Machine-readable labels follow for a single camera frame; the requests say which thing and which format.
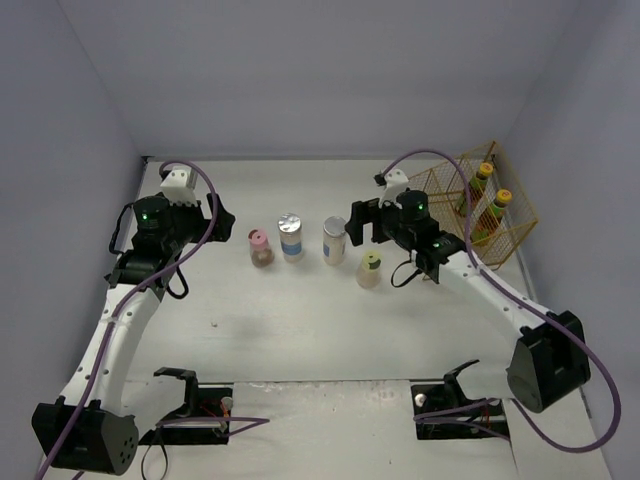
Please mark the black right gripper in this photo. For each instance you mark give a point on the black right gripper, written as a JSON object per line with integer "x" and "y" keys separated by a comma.
{"x": 370, "y": 225}

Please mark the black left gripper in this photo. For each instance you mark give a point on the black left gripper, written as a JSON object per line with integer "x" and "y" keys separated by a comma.
{"x": 209, "y": 223}

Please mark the silver lid jar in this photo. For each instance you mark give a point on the silver lid jar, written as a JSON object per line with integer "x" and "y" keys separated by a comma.
{"x": 334, "y": 240}
{"x": 290, "y": 234}

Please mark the yellow lid spice shaker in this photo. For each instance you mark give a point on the yellow lid spice shaker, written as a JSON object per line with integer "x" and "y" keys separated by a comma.
{"x": 368, "y": 274}

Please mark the yellow cap sauce bottle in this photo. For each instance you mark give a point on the yellow cap sauce bottle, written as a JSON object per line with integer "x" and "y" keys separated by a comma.
{"x": 490, "y": 219}
{"x": 476, "y": 185}

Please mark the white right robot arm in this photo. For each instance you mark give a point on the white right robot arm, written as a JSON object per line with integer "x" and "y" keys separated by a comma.
{"x": 547, "y": 362}

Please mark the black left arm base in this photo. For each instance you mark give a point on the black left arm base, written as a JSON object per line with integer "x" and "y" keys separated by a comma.
{"x": 196, "y": 400}

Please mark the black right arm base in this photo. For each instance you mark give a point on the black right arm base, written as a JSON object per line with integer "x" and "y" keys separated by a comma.
{"x": 443, "y": 412}

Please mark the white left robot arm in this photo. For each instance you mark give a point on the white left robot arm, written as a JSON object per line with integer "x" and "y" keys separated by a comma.
{"x": 92, "y": 426}

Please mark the pink lid spice shaker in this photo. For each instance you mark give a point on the pink lid spice shaker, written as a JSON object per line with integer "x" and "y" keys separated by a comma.
{"x": 260, "y": 249}

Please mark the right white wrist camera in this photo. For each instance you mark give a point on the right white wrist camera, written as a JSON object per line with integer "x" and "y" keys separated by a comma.
{"x": 394, "y": 182}

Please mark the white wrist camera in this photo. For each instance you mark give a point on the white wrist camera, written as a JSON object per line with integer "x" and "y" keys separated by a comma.
{"x": 178, "y": 186}
{"x": 394, "y": 182}

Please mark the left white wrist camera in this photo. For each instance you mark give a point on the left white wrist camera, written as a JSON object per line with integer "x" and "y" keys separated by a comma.
{"x": 178, "y": 186}

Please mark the gold wire basket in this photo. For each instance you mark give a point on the gold wire basket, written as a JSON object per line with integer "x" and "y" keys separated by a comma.
{"x": 444, "y": 185}

